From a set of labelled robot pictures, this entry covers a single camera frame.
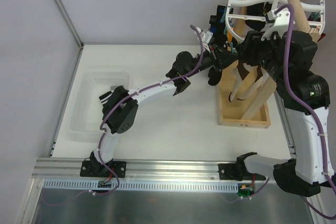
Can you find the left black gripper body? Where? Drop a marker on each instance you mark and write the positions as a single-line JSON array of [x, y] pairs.
[[219, 57]]

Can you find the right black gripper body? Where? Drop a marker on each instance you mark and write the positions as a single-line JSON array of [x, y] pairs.
[[252, 48]]

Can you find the black sock white stripes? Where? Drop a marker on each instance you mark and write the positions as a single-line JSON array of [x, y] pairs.
[[214, 76]]

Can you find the black sock plain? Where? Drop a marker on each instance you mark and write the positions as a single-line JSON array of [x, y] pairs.
[[217, 27]]

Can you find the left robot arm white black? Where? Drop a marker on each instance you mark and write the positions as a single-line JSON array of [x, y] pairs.
[[120, 106]]

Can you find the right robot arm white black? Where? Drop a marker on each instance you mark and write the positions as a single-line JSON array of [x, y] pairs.
[[287, 59]]

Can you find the white round clip hanger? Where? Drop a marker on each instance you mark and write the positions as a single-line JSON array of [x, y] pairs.
[[309, 16]]

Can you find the wooden hanger stand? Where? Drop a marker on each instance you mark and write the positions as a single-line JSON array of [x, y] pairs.
[[253, 112]]

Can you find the white plastic laundry basket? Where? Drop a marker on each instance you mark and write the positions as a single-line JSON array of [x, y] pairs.
[[86, 114]]

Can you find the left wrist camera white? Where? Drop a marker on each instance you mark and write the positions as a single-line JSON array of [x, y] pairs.
[[206, 37]]

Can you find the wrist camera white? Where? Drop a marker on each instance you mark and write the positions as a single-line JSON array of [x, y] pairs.
[[206, 37], [279, 23]]

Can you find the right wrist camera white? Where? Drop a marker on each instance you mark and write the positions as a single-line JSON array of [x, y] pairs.
[[279, 23]]

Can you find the white slotted cable duct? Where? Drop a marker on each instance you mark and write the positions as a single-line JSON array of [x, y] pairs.
[[142, 185]]

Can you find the aluminium mounting rail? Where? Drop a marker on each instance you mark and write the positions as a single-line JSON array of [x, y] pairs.
[[132, 169]]

